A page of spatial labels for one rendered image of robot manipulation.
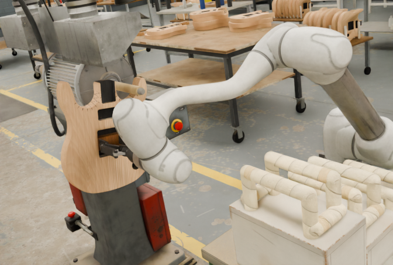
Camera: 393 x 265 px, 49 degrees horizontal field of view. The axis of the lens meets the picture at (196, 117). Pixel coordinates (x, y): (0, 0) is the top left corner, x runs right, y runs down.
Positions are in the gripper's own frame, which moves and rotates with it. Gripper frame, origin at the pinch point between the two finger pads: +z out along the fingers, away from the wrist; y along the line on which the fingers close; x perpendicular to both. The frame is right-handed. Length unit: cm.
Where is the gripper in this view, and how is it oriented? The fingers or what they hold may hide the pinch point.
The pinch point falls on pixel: (111, 141)
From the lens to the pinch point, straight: 157.4
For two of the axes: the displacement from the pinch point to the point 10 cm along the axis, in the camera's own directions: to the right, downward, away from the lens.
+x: -0.2, -9.7, -2.3
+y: 7.6, -1.7, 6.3
